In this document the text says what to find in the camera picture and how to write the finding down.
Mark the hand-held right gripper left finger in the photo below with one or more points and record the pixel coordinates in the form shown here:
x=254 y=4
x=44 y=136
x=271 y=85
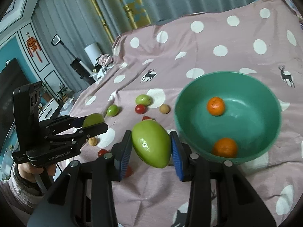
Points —
x=123 y=158

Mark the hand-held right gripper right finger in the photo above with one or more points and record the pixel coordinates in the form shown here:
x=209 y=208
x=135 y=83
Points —
x=176 y=160

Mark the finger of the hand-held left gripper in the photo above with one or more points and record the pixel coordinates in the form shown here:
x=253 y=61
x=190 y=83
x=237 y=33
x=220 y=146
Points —
x=64 y=121
x=94 y=129

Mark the green jujube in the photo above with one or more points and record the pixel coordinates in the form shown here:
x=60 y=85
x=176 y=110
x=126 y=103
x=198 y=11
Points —
x=143 y=99
x=112 y=110
x=93 y=119

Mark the red cherry tomato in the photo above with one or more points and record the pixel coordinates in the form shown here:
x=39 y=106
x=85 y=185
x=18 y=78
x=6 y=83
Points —
x=103 y=151
x=128 y=171
x=146 y=118
x=140 y=108

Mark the green mango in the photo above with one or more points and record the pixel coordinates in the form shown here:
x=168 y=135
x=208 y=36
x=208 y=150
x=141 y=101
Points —
x=151 y=146

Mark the brown longan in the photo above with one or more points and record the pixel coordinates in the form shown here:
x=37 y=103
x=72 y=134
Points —
x=164 y=108
x=92 y=141

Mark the green plastic bowl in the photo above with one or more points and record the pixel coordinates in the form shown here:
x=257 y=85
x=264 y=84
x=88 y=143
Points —
x=248 y=123

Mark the person's left forearm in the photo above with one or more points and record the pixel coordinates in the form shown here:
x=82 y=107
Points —
x=16 y=194

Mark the person's left hand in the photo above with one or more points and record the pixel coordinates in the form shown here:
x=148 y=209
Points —
x=24 y=172

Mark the white cabinet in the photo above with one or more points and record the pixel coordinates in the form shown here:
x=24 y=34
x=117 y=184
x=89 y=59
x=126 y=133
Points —
x=47 y=108

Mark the potted plant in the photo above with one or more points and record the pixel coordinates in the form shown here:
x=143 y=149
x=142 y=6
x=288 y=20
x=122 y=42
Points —
x=62 y=92

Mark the black television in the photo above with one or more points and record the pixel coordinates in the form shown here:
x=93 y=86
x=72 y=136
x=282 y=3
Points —
x=9 y=87

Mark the orange mandarin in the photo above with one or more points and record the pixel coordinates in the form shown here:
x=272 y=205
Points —
x=216 y=106
x=224 y=147

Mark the black box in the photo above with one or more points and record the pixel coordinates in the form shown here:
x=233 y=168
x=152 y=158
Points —
x=79 y=69

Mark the white patterned cloth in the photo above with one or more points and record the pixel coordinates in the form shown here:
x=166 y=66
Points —
x=101 y=72

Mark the pink crumpled clothing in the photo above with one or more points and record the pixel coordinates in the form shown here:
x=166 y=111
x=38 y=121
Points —
x=105 y=59

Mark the white cylinder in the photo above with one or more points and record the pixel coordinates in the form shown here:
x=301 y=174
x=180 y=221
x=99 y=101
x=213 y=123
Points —
x=92 y=50

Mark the black mirror on stand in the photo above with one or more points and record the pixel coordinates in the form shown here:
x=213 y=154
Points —
x=56 y=39

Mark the grey curtain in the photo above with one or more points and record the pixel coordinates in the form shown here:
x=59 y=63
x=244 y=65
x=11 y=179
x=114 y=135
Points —
x=66 y=16

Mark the pink polka dot blanket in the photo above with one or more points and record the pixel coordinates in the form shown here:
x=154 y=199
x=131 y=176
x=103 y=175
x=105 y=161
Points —
x=213 y=52

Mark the yellow patterned curtain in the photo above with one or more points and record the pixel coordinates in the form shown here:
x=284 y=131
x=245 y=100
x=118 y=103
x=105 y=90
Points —
x=132 y=4

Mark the pastel printed cloth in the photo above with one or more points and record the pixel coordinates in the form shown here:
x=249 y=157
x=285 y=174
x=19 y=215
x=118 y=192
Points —
x=297 y=9

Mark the red knot wall ornament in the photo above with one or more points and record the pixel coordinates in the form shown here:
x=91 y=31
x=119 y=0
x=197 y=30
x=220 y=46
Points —
x=33 y=46

